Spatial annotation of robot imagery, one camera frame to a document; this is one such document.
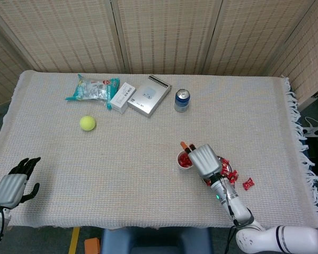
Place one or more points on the woven bamboo screen panel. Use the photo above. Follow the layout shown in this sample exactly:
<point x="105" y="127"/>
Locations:
<point x="0" y="74"/>
<point x="63" y="34"/>
<point x="254" y="34"/>
<point x="167" y="34"/>
<point x="310" y="61"/>

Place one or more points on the blue drink can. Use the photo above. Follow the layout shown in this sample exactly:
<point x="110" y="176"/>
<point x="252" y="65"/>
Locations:
<point x="182" y="101"/>

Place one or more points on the grey spiral notebook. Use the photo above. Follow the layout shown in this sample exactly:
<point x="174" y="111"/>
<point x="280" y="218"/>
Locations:
<point x="148" y="96"/>

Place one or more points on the orange block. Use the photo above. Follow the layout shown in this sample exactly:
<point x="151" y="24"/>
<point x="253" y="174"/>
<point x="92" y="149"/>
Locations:
<point x="92" y="246"/>

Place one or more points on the teal and silver snack bag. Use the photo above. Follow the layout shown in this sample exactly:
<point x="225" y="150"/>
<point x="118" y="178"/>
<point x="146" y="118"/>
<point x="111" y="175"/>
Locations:
<point x="92" y="88"/>

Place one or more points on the yellow tennis ball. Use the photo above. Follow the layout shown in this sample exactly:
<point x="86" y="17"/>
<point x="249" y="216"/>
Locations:
<point x="88" y="123"/>

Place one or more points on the small white cardboard box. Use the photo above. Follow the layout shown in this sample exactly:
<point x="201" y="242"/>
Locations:
<point x="122" y="99"/>

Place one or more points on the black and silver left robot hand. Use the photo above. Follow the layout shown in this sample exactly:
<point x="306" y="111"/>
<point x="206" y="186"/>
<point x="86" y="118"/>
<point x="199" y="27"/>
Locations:
<point x="9" y="189"/>

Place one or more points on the red candy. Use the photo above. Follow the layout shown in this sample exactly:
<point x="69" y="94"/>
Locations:
<point x="248" y="184"/>

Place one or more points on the red chopped food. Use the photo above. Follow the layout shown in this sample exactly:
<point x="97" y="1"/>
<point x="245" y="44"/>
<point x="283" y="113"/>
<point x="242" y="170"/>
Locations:
<point x="185" y="160"/>

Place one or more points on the white paper cup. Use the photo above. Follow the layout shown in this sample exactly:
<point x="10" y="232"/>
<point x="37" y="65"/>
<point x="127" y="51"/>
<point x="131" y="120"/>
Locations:
<point x="179" y="156"/>

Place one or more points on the white and silver right robot arm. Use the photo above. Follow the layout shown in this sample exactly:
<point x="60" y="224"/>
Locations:
<point x="238" y="206"/>

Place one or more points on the silver right hand, orange fingertips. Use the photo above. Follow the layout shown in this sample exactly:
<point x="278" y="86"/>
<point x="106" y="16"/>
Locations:
<point x="205" y="161"/>

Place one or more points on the beige woven fringed tablecloth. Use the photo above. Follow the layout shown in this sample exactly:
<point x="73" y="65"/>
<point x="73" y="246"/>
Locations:
<point x="148" y="132"/>

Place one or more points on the metal bowl of red candies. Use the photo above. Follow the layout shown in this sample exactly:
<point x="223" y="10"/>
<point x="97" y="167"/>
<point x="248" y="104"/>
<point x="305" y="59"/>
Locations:
<point x="231" y="176"/>

